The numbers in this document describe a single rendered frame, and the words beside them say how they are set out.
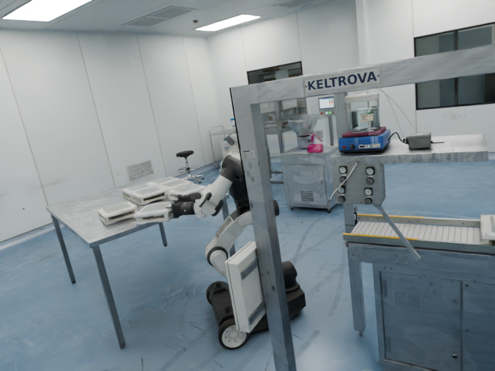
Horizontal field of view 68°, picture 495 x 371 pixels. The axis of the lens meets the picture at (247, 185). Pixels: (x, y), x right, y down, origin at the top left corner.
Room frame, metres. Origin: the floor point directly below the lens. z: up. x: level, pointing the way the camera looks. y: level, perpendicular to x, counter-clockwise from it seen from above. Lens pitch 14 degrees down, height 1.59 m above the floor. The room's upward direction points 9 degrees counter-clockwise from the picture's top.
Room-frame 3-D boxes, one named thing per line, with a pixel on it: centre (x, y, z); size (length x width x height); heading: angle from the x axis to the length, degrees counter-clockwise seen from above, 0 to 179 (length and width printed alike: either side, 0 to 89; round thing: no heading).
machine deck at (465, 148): (1.65, -0.76, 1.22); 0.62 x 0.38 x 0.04; 57
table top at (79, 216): (3.10, 1.04, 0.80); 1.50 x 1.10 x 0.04; 36
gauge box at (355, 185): (1.65, -0.52, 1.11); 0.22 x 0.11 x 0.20; 57
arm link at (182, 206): (2.37, 0.46, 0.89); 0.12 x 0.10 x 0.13; 72
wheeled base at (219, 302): (2.36, 0.06, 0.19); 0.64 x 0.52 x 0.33; 102
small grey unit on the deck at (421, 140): (1.57, -0.77, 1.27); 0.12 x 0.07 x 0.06; 57
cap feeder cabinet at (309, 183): (4.57, -0.88, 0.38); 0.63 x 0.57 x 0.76; 52
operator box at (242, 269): (1.14, 0.04, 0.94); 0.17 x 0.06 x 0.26; 147
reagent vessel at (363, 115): (1.71, -0.59, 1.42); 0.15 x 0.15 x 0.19
